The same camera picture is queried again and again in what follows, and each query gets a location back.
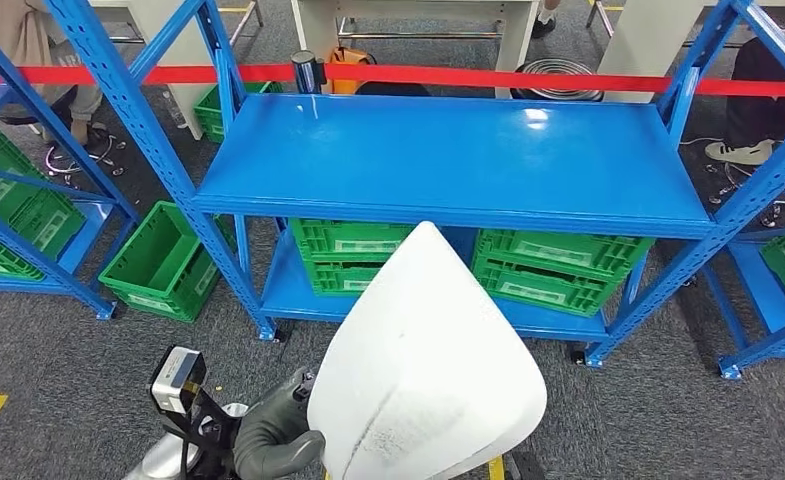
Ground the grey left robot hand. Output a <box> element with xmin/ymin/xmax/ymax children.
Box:
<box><xmin>232</xmin><ymin>367</ymin><xmax>327</xmax><ymax>480</ymax></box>

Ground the white moulded part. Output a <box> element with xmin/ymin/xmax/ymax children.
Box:
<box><xmin>306</xmin><ymin>220</ymin><xmax>549</xmax><ymax>480</ymax></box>

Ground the clear plastic bottle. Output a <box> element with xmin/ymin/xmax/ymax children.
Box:
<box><xmin>161</xmin><ymin>89</ymin><xmax>189</xmax><ymax>130</ymax></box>

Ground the black round stool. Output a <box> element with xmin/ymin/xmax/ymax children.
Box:
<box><xmin>509</xmin><ymin>57</ymin><xmax>605</xmax><ymax>103</ymax></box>
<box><xmin>354</xmin><ymin>80</ymin><xmax>433</xmax><ymax>98</ymax></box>

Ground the orange bag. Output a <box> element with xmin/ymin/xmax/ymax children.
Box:
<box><xmin>328</xmin><ymin>46</ymin><xmax>377</xmax><ymax>95</ymax></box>

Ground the white desk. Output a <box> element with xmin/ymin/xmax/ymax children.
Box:
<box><xmin>90</xmin><ymin>0</ymin><xmax>261</xmax><ymax>142</ymax></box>
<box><xmin>595</xmin><ymin>0</ymin><xmax>785</xmax><ymax>104</ymax></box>
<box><xmin>290</xmin><ymin>0</ymin><xmax>540</xmax><ymax>101</ymax></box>

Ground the red barrier belt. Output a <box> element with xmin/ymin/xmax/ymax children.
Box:
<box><xmin>0</xmin><ymin>62</ymin><xmax>785</xmax><ymax>99</ymax></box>

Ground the person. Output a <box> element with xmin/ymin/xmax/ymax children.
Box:
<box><xmin>704</xmin><ymin>36</ymin><xmax>785</xmax><ymax>167</ymax></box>
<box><xmin>0</xmin><ymin>0</ymin><xmax>105</xmax><ymax>147</ymax></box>
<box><xmin>532</xmin><ymin>0</ymin><xmax>564</xmax><ymax>40</ymax></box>

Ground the black left camera bracket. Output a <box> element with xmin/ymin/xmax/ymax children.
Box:
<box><xmin>166</xmin><ymin>377</ymin><xmax>241</xmax><ymax>480</ymax></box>

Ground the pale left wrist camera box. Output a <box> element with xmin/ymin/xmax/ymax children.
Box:
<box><xmin>150</xmin><ymin>346</ymin><xmax>206</xmax><ymax>415</ymax></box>

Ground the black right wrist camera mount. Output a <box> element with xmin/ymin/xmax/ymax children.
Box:
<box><xmin>505</xmin><ymin>451</ymin><xmax>544</xmax><ymax>480</ymax></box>

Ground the chrome barrier post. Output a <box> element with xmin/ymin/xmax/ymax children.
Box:
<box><xmin>290</xmin><ymin>49</ymin><xmax>327</xmax><ymax>95</ymax></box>

